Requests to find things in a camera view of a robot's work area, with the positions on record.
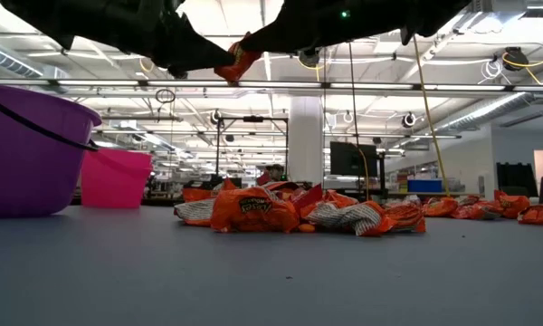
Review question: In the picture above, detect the black flat monitor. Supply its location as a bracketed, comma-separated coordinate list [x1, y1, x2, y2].
[329, 141, 379, 177]

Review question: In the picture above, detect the long ceiling light bar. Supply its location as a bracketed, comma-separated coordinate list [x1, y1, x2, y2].
[0, 78, 543, 92]

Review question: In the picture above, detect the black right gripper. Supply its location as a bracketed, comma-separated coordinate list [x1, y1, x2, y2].
[239, 0, 404, 53]

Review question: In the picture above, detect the silver striped candy packet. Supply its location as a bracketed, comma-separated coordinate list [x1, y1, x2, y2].
[173, 197, 217, 228]

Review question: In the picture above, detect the purple plastic basket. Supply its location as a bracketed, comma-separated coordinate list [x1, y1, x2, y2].
[0, 81, 103, 219]

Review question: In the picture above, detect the red candy packet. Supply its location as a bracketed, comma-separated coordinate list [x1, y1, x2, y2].
[292, 183, 325, 219]

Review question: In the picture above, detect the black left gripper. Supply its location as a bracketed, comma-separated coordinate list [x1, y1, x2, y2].
[67, 0, 236, 72]

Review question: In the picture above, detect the black metal frame rig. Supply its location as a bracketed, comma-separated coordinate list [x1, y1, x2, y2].
[214, 115, 291, 182]

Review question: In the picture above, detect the person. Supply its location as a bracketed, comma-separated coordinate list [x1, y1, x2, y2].
[264, 163, 286, 183]

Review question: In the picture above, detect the black folding panel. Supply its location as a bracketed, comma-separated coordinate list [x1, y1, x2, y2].
[496, 161, 539, 198]

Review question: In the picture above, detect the short yellow cable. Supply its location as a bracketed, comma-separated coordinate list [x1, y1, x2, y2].
[357, 148, 373, 203]

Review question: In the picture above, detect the long yellow cable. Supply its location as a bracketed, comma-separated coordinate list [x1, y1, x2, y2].
[411, 34, 452, 198]

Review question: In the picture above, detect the silver air duct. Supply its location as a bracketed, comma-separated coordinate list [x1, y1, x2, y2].
[0, 43, 44, 79]
[433, 74, 543, 133]

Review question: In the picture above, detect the pink plastic basket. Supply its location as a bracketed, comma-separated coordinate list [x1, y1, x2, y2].
[80, 148, 154, 210]

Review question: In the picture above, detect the black cable ring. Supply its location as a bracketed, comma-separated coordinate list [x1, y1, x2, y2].
[155, 88, 177, 105]

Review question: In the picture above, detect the white pillar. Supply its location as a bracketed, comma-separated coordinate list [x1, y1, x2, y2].
[288, 95, 325, 186]

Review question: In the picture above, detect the blue storage bin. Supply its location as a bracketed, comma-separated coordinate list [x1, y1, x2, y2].
[406, 178, 443, 194]

